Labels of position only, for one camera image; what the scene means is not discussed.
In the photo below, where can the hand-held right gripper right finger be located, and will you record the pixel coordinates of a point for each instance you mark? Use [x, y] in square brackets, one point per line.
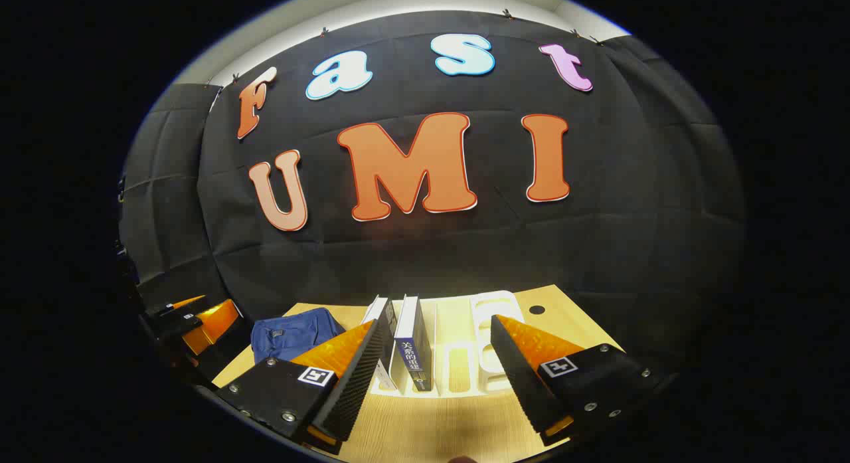
[518, 383]

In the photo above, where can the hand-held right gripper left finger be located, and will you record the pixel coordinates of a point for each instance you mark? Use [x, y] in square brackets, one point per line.
[362, 376]

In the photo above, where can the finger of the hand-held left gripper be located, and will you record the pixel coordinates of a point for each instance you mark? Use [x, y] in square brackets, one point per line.
[212, 323]
[169, 313]

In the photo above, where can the white bookshelf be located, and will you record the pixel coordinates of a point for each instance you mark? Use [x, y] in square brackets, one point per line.
[465, 357]

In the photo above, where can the blue cover book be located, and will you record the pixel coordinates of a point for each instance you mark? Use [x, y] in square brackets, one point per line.
[412, 343]

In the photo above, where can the grey portrait cover book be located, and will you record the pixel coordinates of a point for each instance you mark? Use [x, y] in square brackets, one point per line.
[385, 317]

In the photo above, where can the blue schoolbag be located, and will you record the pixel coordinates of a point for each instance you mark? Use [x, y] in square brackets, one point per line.
[295, 333]

